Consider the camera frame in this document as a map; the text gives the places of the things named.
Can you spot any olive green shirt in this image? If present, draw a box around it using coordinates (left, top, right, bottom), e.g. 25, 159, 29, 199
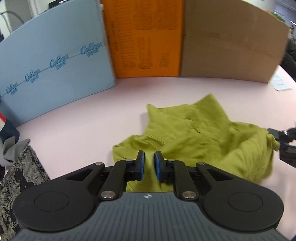
112, 94, 280, 192

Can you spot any white printed paper sheet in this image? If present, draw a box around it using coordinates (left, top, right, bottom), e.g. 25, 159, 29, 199
269, 73, 293, 91

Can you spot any black leather sofa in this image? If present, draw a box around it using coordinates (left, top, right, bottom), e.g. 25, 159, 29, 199
280, 39, 296, 81

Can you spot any patterned lace garment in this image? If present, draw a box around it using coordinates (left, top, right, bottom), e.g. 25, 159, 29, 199
0, 146, 50, 240

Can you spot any grey cloth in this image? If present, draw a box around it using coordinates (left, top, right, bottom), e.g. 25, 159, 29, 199
0, 136, 30, 167

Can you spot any brown cardboard box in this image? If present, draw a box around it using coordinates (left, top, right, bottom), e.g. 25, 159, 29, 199
180, 1, 290, 83

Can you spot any dark blue box red label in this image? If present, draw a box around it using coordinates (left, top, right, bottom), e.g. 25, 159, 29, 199
0, 113, 20, 144

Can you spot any light blue Corou carton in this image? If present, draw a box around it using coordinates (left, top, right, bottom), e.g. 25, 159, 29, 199
1, 1, 115, 126

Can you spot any orange printed carton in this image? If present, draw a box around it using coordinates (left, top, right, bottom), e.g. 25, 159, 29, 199
102, 0, 184, 78

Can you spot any green potted plant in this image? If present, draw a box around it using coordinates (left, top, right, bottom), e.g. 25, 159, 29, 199
270, 13, 285, 23

